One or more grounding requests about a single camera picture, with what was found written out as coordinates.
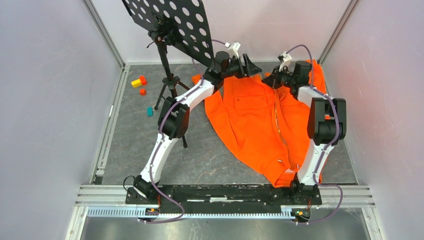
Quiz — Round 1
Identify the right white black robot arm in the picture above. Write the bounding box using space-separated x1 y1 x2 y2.
262 60 347 204

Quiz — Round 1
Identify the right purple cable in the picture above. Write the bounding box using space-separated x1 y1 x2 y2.
284 44 344 226

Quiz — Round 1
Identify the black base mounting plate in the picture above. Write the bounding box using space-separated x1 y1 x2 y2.
125 184 322 214

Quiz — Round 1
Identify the black perforated music stand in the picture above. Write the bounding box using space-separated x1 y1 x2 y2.
121 0 222 149

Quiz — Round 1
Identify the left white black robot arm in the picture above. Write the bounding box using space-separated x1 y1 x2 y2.
133 51 262 204

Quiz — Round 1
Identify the red block on yellow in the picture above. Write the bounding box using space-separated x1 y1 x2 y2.
139 75 147 86

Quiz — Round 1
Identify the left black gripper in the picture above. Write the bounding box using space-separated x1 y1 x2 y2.
221 53 262 79

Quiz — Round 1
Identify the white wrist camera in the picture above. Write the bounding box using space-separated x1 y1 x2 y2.
224 41 241 59
277 51 293 72

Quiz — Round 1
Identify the teal block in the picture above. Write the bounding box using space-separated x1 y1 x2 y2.
146 106 154 117

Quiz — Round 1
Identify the orange jacket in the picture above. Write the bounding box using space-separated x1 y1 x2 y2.
204 74 310 188

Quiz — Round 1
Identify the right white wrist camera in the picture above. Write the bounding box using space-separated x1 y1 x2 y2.
277 51 293 72

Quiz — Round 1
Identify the grey slotted cable duct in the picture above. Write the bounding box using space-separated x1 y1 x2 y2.
87 206 295 220

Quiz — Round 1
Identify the small red block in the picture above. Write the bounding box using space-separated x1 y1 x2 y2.
139 88 147 96

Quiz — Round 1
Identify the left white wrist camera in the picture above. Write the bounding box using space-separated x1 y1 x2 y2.
224 41 241 59

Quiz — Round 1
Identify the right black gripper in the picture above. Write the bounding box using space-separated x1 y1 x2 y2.
262 65 297 90

